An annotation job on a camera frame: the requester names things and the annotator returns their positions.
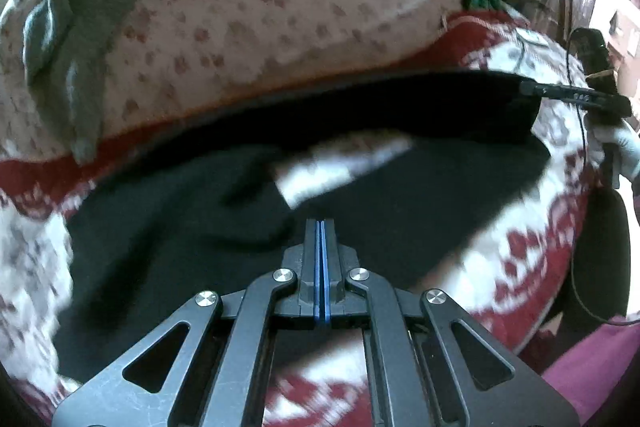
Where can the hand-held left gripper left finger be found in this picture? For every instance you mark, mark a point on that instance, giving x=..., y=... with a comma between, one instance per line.
x=314, y=267

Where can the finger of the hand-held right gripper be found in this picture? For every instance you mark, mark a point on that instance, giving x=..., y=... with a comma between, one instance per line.
x=575, y=97

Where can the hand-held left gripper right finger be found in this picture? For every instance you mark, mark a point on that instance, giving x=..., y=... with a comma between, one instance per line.
x=327, y=267

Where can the black pants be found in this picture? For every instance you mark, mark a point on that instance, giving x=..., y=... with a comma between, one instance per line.
x=190, y=217

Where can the person's right hand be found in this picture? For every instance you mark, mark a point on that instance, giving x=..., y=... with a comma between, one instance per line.
x=622, y=147

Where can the dark bag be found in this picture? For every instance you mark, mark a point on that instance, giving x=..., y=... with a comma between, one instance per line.
x=602, y=252

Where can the red white floral blanket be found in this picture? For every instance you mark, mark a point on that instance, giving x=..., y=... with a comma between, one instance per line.
x=520, y=257

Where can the beige floral pillow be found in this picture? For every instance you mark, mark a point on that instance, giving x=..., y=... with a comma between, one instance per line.
x=300, y=7

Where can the pink clothing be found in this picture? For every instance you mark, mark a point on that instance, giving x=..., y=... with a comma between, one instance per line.
x=600, y=367

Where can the grey-green fleece towel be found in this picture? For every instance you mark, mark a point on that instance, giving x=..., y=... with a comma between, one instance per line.
x=80, y=22

